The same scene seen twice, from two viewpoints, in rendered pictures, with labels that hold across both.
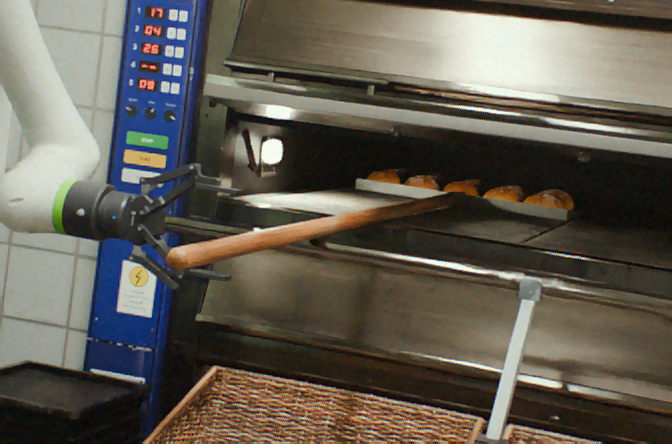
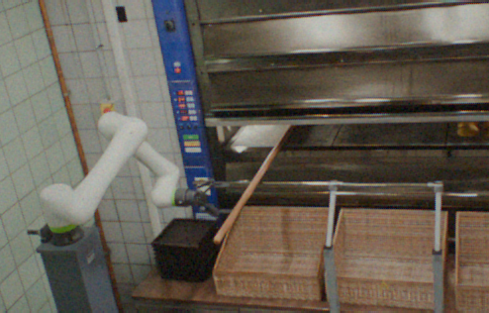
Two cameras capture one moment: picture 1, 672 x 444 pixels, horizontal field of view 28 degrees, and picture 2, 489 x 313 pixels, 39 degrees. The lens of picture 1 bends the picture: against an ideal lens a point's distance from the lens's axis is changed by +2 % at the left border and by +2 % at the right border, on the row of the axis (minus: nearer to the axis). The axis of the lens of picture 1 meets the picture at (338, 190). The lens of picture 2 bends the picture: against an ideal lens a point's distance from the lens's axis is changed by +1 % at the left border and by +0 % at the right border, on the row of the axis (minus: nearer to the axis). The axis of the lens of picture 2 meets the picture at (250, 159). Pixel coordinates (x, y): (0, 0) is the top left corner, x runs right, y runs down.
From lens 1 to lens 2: 139 cm
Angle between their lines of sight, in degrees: 19
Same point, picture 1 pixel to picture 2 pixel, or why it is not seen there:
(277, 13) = (224, 83)
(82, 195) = (179, 196)
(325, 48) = (244, 94)
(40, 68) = (152, 156)
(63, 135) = (166, 172)
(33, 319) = not seen: hidden behind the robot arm
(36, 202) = (165, 200)
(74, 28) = (152, 101)
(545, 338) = (346, 177)
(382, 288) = (287, 170)
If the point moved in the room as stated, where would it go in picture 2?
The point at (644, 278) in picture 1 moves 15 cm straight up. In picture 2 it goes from (375, 154) to (373, 126)
